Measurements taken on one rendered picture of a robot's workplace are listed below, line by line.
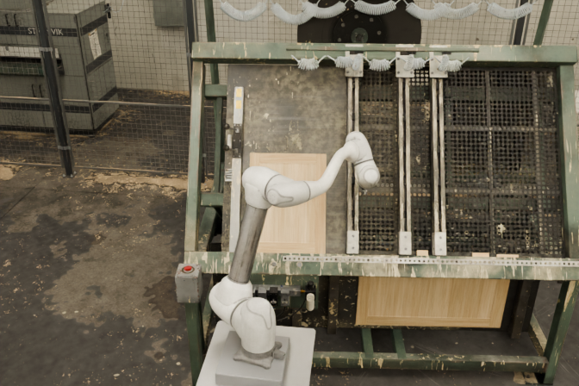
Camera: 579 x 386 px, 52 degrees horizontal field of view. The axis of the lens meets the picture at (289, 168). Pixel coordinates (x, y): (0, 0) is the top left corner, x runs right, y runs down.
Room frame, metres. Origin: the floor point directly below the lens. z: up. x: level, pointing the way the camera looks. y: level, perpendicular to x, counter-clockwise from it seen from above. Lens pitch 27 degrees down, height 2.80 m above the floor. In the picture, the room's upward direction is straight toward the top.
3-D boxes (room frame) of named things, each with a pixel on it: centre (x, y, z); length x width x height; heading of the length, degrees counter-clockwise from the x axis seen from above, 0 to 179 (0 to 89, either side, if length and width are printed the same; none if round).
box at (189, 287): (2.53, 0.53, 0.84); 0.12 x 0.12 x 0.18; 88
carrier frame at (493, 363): (3.35, -0.53, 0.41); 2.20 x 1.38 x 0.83; 88
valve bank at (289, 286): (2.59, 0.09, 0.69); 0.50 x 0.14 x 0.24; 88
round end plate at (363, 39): (3.78, -0.44, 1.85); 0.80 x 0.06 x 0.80; 88
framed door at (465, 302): (2.88, -0.87, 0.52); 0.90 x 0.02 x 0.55; 88
